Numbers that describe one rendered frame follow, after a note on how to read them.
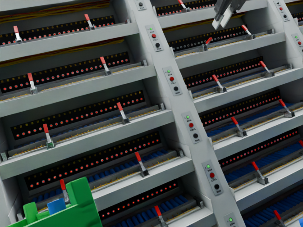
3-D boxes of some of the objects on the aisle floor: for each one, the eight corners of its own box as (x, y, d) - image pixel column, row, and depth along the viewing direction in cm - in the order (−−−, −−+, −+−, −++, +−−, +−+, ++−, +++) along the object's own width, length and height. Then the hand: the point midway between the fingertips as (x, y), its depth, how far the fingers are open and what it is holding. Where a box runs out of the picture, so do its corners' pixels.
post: (273, 290, 84) (107, -100, 116) (251, 305, 81) (87, -99, 113) (240, 271, 103) (104, -60, 135) (221, 283, 100) (87, -59, 132)
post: (396, 206, 106) (227, -103, 138) (382, 215, 103) (213, -102, 135) (350, 203, 125) (211, -68, 157) (337, 211, 122) (198, -67, 154)
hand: (222, 19), depth 92 cm, fingers open, 3 cm apart
